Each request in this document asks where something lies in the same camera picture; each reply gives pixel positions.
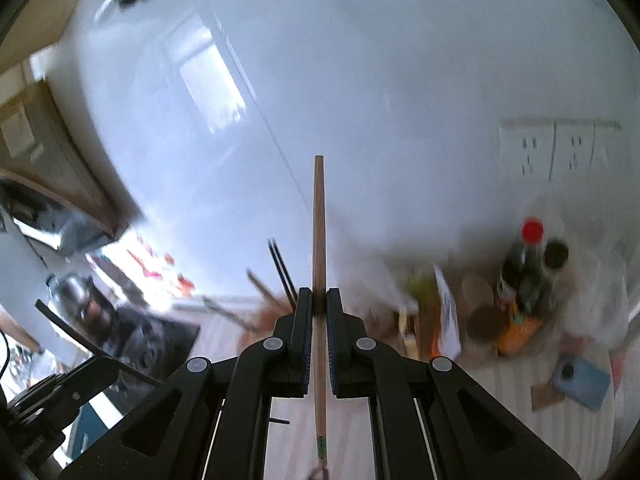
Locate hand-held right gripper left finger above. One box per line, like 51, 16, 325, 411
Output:
57, 287, 316, 480

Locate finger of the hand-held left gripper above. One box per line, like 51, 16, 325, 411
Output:
30, 354, 123, 413

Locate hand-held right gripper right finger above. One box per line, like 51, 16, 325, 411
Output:
325, 287, 583, 480

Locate beige utensil holder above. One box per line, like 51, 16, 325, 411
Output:
242, 301, 302, 347

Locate light wooden chopstick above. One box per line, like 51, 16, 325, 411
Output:
312, 155, 330, 462

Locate teal object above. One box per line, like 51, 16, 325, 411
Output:
67, 395, 128, 458

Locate brown wooden chopstick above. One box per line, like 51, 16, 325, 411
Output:
246, 269, 276, 307

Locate metal kettle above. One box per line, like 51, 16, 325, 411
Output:
47, 272, 118, 341

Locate black stove top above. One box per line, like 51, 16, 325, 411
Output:
102, 305, 201, 386

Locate silver metal utensil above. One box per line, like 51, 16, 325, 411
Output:
201, 296, 258, 333

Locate yellow green packet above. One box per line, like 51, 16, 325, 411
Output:
404, 265, 437, 313

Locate white and orange carton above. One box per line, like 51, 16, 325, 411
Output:
431, 265, 463, 358

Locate colourful kitchen items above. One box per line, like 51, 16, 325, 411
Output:
90, 232, 198, 301

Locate pale plastic jar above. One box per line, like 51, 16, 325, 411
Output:
460, 275, 495, 313

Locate jar with brown lid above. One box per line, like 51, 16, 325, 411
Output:
466, 306, 511, 356

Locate metal range hood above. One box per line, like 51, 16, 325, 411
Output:
0, 177, 117, 257

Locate striped printed tablecloth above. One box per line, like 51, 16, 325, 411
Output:
197, 295, 623, 480

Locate orange snack packet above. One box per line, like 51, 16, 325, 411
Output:
495, 310, 545, 358

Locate dark sauce bottle red cap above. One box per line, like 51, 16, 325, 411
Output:
495, 217, 548, 316

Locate brown card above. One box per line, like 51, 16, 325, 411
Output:
530, 382, 568, 413

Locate dark bottle black cap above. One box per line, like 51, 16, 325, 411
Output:
520, 241, 571, 318

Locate blue phone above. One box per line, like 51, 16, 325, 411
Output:
551, 355, 612, 412

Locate clear plastic bag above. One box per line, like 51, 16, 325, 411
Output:
560, 240, 631, 351

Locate wooden wall cabinet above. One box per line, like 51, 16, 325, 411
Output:
0, 45, 146, 238

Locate white wall socket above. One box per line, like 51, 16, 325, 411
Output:
554, 119, 597, 173
499, 119, 557, 183

